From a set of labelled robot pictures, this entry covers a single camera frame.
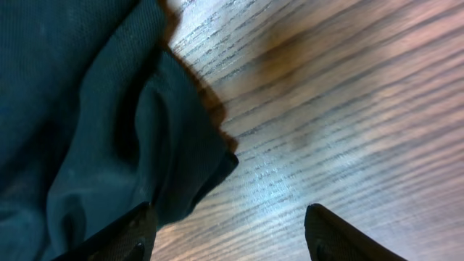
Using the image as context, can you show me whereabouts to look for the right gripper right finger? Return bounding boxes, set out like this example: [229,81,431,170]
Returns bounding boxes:
[304,204,405,261]

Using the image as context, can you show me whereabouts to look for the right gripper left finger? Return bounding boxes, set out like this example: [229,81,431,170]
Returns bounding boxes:
[54,202,157,261]

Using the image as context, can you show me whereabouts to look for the black polo shirt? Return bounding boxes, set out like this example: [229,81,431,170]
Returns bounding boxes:
[1,0,238,260]

